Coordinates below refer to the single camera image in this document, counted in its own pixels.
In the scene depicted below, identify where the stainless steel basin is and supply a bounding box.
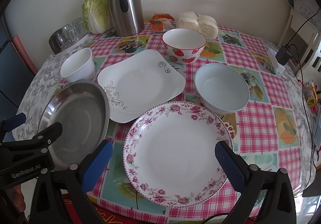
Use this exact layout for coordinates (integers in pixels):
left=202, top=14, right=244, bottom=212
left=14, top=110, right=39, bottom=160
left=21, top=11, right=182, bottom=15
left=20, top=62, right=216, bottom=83
left=38, top=81, right=110, bottom=170

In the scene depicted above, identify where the floral pink rimmed plate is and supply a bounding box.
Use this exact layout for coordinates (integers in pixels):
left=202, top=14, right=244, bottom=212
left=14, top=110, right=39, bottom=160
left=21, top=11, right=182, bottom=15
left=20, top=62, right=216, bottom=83
left=123, top=101, right=233, bottom=208

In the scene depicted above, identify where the white square bowl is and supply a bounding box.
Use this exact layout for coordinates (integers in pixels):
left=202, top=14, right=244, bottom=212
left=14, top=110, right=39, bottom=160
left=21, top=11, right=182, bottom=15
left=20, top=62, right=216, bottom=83
left=60, top=48, right=96, bottom=83

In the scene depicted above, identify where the pale blue round bowl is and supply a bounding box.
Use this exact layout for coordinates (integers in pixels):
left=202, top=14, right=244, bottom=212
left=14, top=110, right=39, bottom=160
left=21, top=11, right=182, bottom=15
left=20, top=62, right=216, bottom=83
left=194, top=63, right=250, bottom=114

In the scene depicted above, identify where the strawberry pattern bowl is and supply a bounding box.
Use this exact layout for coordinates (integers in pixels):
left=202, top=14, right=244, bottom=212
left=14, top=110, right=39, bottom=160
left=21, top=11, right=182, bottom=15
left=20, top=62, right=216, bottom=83
left=162, top=28, right=207, bottom=64

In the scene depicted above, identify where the grey floral tablecloth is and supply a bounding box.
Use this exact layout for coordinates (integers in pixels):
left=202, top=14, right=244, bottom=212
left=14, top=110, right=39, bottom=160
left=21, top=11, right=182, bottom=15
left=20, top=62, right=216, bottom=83
left=12, top=33, right=93, bottom=140

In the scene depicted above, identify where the white square plate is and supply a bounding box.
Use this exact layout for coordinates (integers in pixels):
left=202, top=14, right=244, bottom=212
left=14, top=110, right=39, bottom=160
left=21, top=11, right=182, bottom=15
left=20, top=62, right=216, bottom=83
left=97, top=50, right=186, bottom=124

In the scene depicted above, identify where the tray of glass cups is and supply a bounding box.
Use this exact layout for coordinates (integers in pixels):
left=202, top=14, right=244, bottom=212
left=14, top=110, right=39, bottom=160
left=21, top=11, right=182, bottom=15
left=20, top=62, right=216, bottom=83
left=57, top=18, right=88, bottom=49

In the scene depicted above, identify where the checkered picture tablecloth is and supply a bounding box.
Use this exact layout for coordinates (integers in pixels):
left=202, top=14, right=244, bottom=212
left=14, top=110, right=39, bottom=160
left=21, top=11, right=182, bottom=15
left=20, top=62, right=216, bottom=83
left=89, top=26, right=315, bottom=223

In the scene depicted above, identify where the colourful snack tube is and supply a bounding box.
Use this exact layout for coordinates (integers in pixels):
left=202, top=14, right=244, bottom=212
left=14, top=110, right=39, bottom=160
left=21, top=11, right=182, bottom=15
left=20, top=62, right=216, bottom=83
left=304, top=81, right=318, bottom=111

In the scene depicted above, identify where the white power strip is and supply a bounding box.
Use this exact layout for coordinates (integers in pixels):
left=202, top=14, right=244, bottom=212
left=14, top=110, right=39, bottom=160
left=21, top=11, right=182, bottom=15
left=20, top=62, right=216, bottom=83
left=267, top=48, right=285, bottom=74

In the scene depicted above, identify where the black power adapter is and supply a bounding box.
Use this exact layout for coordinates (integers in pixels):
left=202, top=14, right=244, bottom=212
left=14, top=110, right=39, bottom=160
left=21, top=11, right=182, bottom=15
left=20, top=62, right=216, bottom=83
left=275, top=44, right=294, bottom=65

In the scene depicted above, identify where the napa cabbage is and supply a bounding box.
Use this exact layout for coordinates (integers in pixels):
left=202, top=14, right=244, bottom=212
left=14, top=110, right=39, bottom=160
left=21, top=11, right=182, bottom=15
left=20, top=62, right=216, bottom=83
left=82, top=0, right=113, bottom=34

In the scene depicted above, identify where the bag of steamed buns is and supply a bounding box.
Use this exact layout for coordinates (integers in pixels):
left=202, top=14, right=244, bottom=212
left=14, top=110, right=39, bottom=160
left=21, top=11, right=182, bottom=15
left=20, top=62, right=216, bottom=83
left=176, top=12, right=219, bottom=39

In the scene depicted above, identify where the white wooden shelf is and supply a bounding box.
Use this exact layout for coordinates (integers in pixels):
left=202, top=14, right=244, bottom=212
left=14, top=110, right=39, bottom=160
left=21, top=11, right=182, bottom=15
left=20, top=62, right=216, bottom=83
left=277, top=8, right=320, bottom=75

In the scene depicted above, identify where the stainless steel thermos jug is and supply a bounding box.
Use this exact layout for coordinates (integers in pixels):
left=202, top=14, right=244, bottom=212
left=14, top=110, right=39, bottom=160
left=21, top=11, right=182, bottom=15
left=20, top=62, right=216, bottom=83
left=108, top=0, right=144, bottom=37

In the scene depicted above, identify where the orange snack packet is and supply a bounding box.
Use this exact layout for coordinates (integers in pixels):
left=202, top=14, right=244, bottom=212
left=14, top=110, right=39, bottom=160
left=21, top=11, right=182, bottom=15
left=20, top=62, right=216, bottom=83
left=150, top=13, right=175, bottom=32

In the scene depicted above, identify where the glass teapot black handle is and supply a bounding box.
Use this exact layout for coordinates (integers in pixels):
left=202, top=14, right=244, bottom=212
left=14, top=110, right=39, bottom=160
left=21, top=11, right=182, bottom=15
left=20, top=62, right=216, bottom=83
left=48, top=28, right=70, bottom=54

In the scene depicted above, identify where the black charging cable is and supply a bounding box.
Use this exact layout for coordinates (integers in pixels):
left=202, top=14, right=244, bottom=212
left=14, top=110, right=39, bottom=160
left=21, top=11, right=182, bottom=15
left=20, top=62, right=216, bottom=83
left=282, top=6, right=321, bottom=189

